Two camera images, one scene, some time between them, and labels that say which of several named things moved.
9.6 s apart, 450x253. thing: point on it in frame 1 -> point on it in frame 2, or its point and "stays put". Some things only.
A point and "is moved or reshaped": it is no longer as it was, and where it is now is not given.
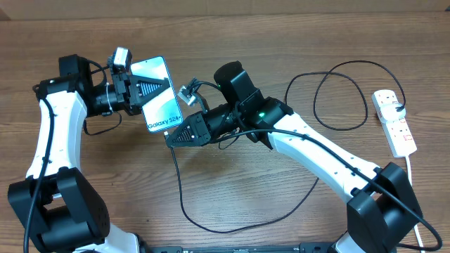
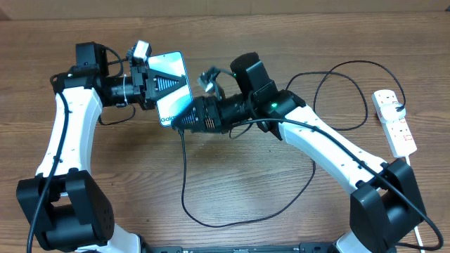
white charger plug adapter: x=389 y=112 stays put
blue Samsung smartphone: x=162 y=112 is moved or reshaped
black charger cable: x=285 y=106 is moved or reshaped
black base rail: x=303 y=247 stays put
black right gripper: x=199 y=128 -> x=199 y=105
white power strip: x=397 y=132 stays put
